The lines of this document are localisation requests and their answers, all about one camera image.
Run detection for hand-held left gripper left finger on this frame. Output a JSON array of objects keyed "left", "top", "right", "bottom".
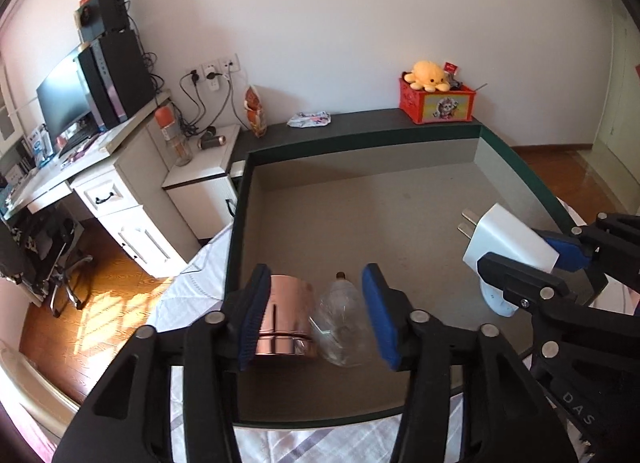
[{"left": 52, "top": 263, "right": 273, "bottom": 463}]

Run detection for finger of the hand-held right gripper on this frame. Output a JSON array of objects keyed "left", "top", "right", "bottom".
[
  {"left": 477, "top": 252, "right": 586, "bottom": 365},
  {"left": 532, "top": 212, "right": 640, "bottom": 294}
]

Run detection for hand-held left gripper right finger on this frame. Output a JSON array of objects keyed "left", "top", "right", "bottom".
[{"left": 361, "top": 263, "right": 581, "bottom": 463}]

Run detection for white power adapter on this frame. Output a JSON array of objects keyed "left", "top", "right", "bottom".
[{"left": 457, "top": 203, "right": 561, "bottom": 274}]

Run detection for white bedside cabinet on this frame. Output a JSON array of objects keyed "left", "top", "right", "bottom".
[{"left": 161, "top": 124, "right": 242, "bottom": 244}]

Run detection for glass sliding door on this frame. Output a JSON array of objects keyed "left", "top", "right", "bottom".
[{"left": 592, "top": 8, "right": 640, "bottom": 208}]

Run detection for white desk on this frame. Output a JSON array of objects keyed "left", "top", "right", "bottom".
[{"left": 0, "top": 90, "right": 201, "bottom": 279}]

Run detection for red picture crate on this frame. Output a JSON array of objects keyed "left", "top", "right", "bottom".
[{"left": 398, "top": 74, "right": 477, "bottom": 124}]

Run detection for dark-topped low cabinet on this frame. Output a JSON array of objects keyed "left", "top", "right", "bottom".
[{"left": 230, "top": 108, "right": 483, "bottom": 178}]

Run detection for orange-capped water bottle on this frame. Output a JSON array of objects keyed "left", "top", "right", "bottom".
[{"left": 154, "top": 105, "right": 193, "bottom": 167}]

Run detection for orange snack bag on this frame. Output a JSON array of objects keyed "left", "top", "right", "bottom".
[{"left": 243, "top": 84, "right": 268, "bottom": 138}]

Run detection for printed plastic packet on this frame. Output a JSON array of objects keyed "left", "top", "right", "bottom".
[{"left": 286, "top": 110, "right": 332, "bottom": 128}]

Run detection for black office chair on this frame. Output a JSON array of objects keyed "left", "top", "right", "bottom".
[{"left": 0, "top": 203, "right": 96, "bottom": 319}]

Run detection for yellow octopus plush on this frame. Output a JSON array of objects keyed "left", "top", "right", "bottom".
[{"left": 403, "top": 60, "right": 451, "bottom": 92}]

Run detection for black keyboard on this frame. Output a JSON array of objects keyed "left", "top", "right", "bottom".
[{"left": 59, "top": 127, "right": 102, "bottom": 156}]

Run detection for black computer tower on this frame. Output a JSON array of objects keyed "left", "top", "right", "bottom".
[{"left": 77, "top": 30, "right": 156, "bottom": 128}]

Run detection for blue white boxes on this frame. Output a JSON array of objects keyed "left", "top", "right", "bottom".
[{"left": 27, "top": 125, "right": 53, "bottom": 168}]

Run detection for black computer monitor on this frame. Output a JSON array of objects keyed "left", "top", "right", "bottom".
[{"left": 36, "top": 45, "right": 98, "bottom": 141}]

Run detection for black speaker box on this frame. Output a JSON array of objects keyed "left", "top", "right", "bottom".
[{"left": 76, "top": 0, "right": 128, "bottom": 44}]

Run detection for black power cables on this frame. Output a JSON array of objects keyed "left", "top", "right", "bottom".
[{"left": 177, "top": 70, "right": 236, "bottom": 138}]

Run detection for white wall socket strip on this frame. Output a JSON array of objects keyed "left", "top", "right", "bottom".
[{"left": 201, "top": 55, "right": 241, "bottom": 92}]

